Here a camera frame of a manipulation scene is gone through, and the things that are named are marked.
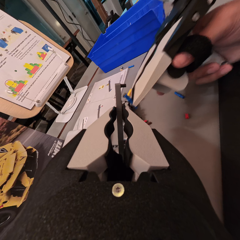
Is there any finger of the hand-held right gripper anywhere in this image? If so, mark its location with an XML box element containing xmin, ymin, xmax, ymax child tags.
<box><xmin>131</xmin><ymin>18</ymin><xmax>183</xmax><ymax>107</ymax></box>

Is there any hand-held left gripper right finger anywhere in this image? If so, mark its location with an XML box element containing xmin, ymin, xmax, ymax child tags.
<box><xmin>122</xmin><ymin>104</ymin><xmax>169</xmax><ymax>182</ymax></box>

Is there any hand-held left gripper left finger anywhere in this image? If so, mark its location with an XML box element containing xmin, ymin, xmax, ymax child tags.
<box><xmin>67</xmin><ymin>107</ymin><xmax>116</xmax><ymax>182</ymax></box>

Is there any long dark grey lego beam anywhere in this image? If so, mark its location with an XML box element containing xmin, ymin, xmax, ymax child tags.
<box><xmin>115</xmin><ymin>83</ymin><xmax>126</xmax><ymax>160</ymax></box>

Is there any open lego instruction booklet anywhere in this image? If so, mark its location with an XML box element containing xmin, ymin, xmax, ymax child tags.
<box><xmin>63</xmin><ymin>67</ymin><xmax>130</xmax><ymax>145</ymax></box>

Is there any yellow car lego box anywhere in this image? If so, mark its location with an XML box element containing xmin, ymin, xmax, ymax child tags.
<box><xmin>0</xmin><ymin>117</ymin><xmax>65</xmax><ymax>227</ymax></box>

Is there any person's right hand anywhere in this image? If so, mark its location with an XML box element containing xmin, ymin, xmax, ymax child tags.
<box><xmin>171</xmin><ymin>0</ymin><xmax>240</xmax><ymax>85</ymax></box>

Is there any blue storage bin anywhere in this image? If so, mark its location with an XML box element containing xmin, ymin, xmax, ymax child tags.
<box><xmin>87</xmin><ymin>0</ymin><xmax>165</xmax><ymax>73</ymax></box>

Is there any white book stand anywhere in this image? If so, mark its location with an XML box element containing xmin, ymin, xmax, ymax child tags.
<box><xmin>0</xmin><ymin>9</ymin><xmax>88</xmax><ymax>123</ymax></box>

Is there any black curved headset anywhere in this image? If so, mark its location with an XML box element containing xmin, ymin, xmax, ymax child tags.
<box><xmin>104</xmin><ymin>10</ymin><xmax>115</xmax><ymax>34</ymax></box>

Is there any black tripod pole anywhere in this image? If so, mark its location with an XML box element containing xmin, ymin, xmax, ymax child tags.
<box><xmin>40</xmin><ymin>0</ymin><xmax>89</xmax><ymax>57</ymax></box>

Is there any brick picture instruction sheet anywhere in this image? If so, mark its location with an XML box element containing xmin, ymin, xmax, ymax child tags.
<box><xmin>0</xmin><ymin>9</ymin><xmax>71</xmax><ymax>110</ymax></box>

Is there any wooden post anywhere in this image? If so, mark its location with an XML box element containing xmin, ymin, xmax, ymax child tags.
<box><xmin>91</xmin><ymin>0</ymin><xmax>109</xmax><ymax>19</ymax></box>

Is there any black cable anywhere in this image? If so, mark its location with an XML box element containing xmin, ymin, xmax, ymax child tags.
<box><xmin>50</xmin><ymin>0</ymin><xmax>94</xmax><ymax>43</ymax></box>

